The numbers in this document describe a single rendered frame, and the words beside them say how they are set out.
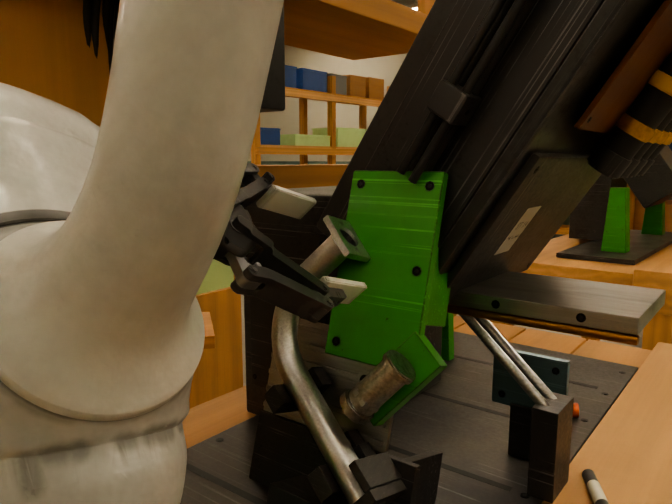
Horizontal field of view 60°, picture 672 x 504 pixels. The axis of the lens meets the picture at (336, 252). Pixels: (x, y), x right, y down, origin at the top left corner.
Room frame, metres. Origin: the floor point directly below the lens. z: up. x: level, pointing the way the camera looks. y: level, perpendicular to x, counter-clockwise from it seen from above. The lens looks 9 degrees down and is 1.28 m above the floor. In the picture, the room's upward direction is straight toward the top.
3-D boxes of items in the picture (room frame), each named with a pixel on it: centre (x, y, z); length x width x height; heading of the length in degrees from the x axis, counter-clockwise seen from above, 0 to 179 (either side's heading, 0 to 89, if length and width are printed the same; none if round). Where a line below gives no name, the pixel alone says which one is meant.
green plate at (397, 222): (0.64, -0.07, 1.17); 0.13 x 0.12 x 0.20; 142
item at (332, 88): (6.79, 0.21, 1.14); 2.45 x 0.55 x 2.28; 141
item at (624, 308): (0.74, -0.19, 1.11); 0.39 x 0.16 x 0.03; 52
